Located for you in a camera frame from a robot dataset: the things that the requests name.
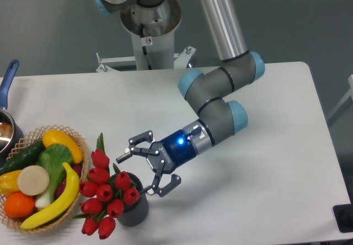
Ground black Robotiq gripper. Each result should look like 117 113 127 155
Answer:
115 129 197 198

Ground red tulip bouquet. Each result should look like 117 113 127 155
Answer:
76 134 141 239

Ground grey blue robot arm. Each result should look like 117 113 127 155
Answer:
94 0 265 196

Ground dark grey ribbed vase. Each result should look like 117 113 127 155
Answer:
109 172 149 227

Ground purple red vegetable toy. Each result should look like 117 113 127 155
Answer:
55 164 82 199

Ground yellow plastic banana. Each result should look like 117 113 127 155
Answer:
20 162 80 230

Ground green bok choy toy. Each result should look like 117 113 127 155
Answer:
35 143 73 210

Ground yellow squash toy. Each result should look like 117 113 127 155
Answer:
42 130 83 164

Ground beige round disc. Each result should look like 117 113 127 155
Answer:
17 165 50 196

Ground woven wicker basket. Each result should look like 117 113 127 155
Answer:
1 124 89 234

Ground green cucumber toy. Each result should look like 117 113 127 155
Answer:
1 140 46 175

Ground orange plastic fruit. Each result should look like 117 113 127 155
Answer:
4 191 35 219

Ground yellow bell pepper toy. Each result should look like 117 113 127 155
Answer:
1 170 22 196

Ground black device at edge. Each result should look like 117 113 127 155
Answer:
333 204 352 233

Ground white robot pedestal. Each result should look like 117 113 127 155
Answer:
96 0 196 72

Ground blue handled saucepan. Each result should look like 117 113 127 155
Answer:
1 60 24 167

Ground white frame at right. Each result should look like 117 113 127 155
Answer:
327 75 352 128

